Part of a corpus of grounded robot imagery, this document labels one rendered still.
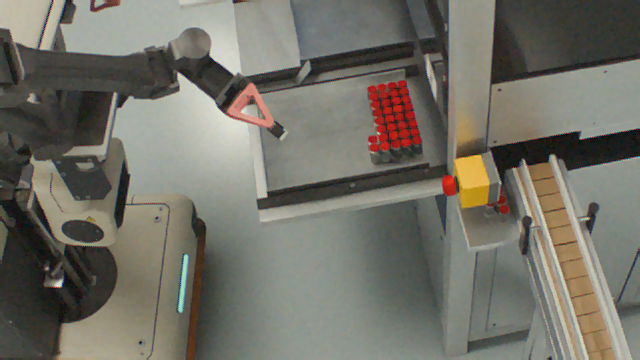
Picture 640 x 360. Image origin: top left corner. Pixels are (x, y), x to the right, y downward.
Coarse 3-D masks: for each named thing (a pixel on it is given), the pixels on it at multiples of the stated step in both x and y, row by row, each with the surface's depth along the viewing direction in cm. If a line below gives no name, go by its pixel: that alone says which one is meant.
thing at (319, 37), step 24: (312, 0) 217; (336, 0) 217; (360, 0) 216; (384, 0) 215; (312, 24) 213; (336, 24) 212; (360, 24) 211; (384, 24) 210; (408, 24) 210; (312, 48) 208; (336, 48) 207; (360, 48) 202; (384, 48) 203
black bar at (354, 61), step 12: (408, 48) 203; (336, 60) 203; (348, 60) 202; (360, 60) 202; (372, 60) 203; (384, 60) 203; (276, 72) 203; (288, 72) 202; (312, 72) 203; (324, 72) 204
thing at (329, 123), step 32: (288, 96) 199; (320, 96) 199; (352, 96) 199; (288, 128) 195; (320, 128) 194; (352, 128) 193; (288, 160) 190; (320, 160) 189; (352, 160) 189; (416, 160) 187; (288, 192) 184
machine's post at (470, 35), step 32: (480, 0) 137; (480, 32) 143; (448, 64) 157; (480, 64) 150; (480, 96) 157; (448, 128) 172; (480, 128) 165; (448, 160) 180; (448, 224) 198; (448, 256) 208; (448, 288) 219; (448, 320) 232; (448, 352) 250
